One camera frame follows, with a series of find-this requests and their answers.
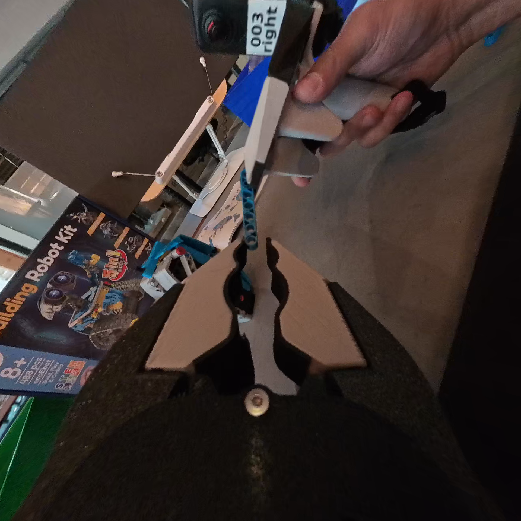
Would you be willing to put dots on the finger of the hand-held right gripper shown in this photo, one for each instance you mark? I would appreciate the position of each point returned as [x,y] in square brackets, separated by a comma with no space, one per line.
[266,122]

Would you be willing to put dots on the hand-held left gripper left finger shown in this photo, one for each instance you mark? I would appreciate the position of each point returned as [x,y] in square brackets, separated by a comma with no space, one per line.
[191,321]

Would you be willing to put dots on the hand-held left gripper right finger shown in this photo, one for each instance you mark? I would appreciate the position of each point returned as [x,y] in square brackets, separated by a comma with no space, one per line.
[315,321]

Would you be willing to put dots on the blue grey toy robot model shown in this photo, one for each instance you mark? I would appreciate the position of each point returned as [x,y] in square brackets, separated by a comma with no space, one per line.
[167,276]

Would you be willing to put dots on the teal long holed beam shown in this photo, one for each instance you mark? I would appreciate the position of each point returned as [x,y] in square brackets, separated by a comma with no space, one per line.
[249,211]

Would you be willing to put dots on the white desk lamp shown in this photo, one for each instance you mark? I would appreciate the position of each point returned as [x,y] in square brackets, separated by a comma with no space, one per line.
[183,142]

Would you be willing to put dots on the person's right hand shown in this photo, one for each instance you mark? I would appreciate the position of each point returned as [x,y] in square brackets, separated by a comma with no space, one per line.
[407,40]

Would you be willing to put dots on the blue storage bin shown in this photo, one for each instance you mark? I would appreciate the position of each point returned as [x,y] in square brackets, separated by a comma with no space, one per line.
[244,93]

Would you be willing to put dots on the folded instruction booklet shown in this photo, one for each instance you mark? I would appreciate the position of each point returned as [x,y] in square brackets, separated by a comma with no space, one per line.
[222,228]

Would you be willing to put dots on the dark blue toy kit box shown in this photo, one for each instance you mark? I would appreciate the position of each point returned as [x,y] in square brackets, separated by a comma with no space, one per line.
[61,285]

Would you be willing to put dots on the dark panel board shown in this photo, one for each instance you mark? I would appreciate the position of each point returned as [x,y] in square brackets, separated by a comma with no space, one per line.
[101,101]

